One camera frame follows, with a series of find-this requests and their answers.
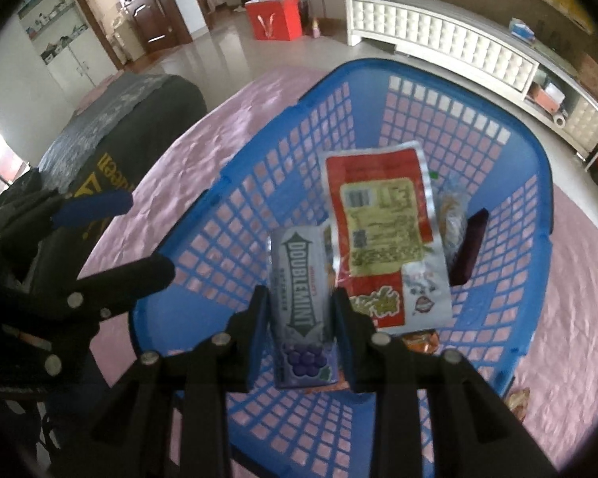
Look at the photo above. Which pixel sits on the pink tablecloth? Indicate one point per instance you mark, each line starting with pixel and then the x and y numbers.
pixel 578 308

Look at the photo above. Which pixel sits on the pale blue biscuit packet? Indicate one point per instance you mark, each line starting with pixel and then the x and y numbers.
pixel 451 214

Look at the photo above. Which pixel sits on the orange snack bar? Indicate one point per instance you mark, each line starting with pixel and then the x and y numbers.
pixel 421 342

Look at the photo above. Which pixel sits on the red and tan snack packet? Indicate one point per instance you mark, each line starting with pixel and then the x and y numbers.
pixel 518 401

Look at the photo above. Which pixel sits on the dark purple snack bar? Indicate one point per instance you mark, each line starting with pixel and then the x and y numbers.
pixel 471 249

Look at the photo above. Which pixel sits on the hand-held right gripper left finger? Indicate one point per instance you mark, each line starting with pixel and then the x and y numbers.
pixel 258 343

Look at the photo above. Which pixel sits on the white display cabinet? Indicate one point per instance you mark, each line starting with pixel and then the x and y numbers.
pixel 74 55

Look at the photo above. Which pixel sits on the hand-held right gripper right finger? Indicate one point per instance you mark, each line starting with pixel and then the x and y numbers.
pixel 346 348

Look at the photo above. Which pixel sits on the black bag with yellow print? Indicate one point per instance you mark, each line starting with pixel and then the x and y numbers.
pixel 144 109

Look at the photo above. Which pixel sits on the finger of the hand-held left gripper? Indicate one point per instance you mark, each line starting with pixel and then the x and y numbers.
pixel 97 206
pixel 129 279

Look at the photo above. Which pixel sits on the red paper bag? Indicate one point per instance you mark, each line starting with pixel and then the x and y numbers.
pixel 279 15

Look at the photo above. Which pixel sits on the white tufted TV cabinet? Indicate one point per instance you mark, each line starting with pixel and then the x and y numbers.
pixel 453 35

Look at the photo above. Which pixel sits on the purple chewing gum packet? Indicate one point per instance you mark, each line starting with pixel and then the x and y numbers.
pixel 301 298

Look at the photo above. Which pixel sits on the red packet with pale label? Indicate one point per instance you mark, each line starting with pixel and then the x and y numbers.
pixel 378 229

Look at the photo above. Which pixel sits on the blue tissue box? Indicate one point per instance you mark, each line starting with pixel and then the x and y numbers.
pixel 522 30

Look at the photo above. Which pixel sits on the orange box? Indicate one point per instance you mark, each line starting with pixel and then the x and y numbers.
pixel 548 94

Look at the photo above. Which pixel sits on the white paper roll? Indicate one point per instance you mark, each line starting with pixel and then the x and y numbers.
pixel 559 120

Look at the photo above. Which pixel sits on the dark wooden door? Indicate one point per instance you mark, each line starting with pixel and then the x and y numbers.
pixel 144 5

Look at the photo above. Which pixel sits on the blue plastic basket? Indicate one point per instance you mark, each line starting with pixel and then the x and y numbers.
pixel 359 65

